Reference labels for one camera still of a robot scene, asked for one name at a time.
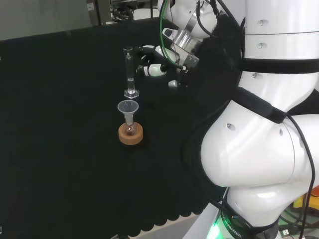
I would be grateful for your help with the clear glass graduated cylinder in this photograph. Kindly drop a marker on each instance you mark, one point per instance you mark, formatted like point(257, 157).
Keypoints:
point(129, 74)

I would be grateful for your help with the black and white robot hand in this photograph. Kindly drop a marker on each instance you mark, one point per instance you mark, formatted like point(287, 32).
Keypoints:
point(155, 69)

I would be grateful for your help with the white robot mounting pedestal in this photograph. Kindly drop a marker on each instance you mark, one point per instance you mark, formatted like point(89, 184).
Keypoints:
point(199, 224)

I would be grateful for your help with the clear round-bottom flask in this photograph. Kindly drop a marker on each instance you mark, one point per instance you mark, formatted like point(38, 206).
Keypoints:
point(130, 129)

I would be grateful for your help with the black bench cloth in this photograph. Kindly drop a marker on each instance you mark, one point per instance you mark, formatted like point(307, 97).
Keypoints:
point(62, 124)

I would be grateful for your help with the silver usb plug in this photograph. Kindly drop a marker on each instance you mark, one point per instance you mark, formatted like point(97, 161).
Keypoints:
point(285, 232)

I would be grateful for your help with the clear plastic funnel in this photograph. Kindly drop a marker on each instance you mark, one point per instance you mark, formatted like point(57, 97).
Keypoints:
point(128, 107)

